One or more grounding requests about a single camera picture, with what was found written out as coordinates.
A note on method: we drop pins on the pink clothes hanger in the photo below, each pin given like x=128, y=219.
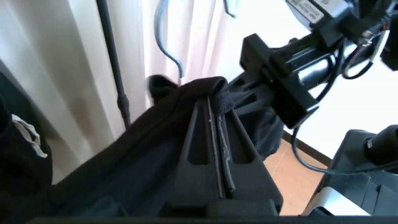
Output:
x=158, y=34

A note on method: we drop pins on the black shorts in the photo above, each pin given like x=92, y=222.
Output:
x=18, y=168

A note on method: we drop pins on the beige curtain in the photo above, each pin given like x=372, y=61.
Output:
x=62, y=62

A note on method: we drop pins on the black garment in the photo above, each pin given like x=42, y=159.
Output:
x=140, y=155

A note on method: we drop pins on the black clothes rack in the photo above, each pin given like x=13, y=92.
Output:
x=113, y=62

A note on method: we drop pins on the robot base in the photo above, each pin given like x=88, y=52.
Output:
x=351, y=186

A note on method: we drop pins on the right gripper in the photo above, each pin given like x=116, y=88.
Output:
x=289, y=93

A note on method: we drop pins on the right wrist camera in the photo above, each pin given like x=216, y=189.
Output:
x=320, y=12

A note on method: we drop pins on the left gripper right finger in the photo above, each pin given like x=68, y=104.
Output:
x=252, y=183

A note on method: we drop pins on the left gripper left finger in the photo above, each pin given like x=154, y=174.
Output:
x=196, y=180

